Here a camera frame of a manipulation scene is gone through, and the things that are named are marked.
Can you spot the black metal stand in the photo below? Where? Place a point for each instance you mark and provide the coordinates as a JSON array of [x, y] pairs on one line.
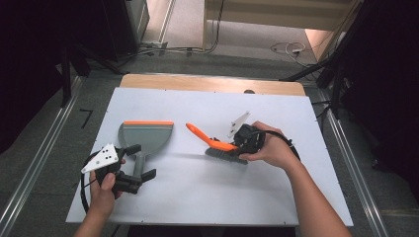
[[66, 75], [329, 69]]

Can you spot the light wooden furniture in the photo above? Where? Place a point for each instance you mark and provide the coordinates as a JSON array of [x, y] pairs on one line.
[[280, 15]]

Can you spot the dark cabinet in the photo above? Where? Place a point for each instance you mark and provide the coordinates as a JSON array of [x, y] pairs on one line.
[[125, 26]]

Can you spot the person's left hand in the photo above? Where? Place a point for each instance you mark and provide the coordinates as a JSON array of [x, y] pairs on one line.
[[105, 194]]

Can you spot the metal floor rail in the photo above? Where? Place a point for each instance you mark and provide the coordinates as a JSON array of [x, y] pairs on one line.
[[36, 164], [355, 171]]

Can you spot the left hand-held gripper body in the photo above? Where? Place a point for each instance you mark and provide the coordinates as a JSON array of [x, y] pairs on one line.
[[108, 161]]

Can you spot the grey dustpan with orange edge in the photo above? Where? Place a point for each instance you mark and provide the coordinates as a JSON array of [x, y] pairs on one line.
[[145, 138]]

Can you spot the white board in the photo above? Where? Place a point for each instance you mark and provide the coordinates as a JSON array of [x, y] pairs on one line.
[[197, 197]]

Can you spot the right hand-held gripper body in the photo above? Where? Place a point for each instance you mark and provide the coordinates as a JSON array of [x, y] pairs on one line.
[[250, 138]]

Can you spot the person's right hand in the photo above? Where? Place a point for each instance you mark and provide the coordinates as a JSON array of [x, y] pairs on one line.
[[273, 148]]

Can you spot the orange brush with grey bristles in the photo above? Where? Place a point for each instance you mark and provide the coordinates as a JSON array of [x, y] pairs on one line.
[[210, 141]]

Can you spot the wooden table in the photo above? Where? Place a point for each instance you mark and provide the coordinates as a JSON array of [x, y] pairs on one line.
[[210, 84]]

